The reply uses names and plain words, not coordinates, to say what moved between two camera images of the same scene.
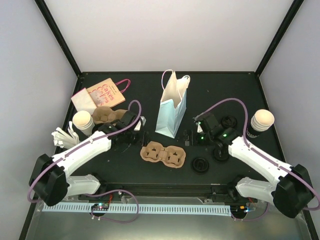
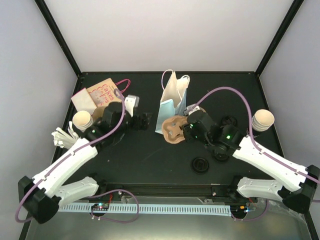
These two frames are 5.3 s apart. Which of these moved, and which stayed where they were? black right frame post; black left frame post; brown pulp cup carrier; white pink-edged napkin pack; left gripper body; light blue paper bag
Moved: left gripper body; brown pulp cup carrier
Stayed: light blue paper bag; white pink-edged napkin pack; black right frame post; black left frame post
